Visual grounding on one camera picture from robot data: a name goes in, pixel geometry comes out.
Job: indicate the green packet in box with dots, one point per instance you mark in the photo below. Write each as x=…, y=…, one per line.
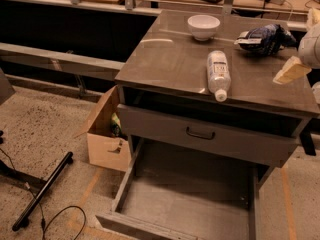
x=116, y=125

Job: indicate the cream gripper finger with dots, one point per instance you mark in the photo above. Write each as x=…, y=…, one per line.
x=293, y=69
x=313, y=18

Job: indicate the black metal stand leg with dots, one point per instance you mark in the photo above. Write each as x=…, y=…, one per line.
x=23, y=219

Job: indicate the clear plastic water bottle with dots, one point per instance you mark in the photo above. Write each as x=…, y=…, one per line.
x=218, y=75

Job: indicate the brown cardboard box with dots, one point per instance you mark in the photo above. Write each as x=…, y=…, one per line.
x=104, y=148

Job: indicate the grey upper drawer with handle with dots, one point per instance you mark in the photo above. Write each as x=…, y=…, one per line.
x=213, y=138

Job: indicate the white ceramic bowl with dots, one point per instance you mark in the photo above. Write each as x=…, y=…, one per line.
x=203, y=27

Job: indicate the blue chip bag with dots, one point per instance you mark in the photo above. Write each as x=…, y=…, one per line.
x=266, y=40

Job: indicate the grey metal rail beam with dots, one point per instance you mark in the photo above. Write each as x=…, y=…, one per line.
x=58, y=61

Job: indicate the grey drawer cabinet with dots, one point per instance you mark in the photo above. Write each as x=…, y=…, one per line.
x=213, y=96

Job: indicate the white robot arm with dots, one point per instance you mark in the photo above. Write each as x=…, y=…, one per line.
x=308, y=57

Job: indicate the open grey middle drawer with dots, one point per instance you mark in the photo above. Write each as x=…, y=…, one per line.
x=174, y=193

